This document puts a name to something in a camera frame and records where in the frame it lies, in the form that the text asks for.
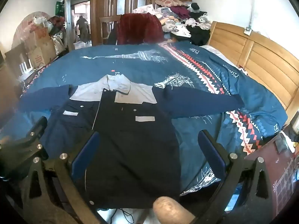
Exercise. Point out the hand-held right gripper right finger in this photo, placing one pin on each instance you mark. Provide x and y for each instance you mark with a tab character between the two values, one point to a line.
211	155

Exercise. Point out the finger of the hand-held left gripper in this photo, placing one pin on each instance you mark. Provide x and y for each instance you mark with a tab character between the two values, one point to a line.
35	140

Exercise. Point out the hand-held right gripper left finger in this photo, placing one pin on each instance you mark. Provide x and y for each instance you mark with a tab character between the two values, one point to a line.
85	155

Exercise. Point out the navy and grey work jacket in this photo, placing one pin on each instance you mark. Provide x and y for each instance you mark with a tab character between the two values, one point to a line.
130	144

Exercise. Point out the pile of clothes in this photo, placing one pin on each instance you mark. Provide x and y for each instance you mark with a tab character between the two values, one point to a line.
177	16

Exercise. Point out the dark red nightstand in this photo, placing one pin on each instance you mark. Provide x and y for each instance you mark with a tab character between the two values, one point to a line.
271	175

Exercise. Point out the white router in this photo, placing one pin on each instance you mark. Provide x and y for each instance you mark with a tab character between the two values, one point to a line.
25	68

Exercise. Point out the cardboard box with red print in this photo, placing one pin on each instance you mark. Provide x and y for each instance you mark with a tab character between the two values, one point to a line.
38	38
42	56

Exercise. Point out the wooden headboard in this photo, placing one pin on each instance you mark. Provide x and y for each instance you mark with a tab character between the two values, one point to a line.
261	60

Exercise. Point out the blue printed blanket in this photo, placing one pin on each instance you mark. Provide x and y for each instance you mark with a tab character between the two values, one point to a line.
144	65

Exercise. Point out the round pink board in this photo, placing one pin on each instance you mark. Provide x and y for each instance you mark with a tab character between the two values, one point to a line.
23	25

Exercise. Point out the white plastic bag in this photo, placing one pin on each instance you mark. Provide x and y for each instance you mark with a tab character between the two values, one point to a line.
41	21

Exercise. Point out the grey door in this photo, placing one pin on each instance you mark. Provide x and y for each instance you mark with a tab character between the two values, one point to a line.
67	16

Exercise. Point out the wooden chair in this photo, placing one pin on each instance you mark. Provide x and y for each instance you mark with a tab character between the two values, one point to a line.
108	28

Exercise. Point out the green bag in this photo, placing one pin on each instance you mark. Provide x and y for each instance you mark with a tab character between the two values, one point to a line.
59	8

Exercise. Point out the dark red garment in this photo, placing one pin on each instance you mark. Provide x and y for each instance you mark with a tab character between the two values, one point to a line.
139	29

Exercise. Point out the white wall socket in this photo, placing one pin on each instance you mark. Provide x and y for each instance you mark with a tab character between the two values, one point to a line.
247	30

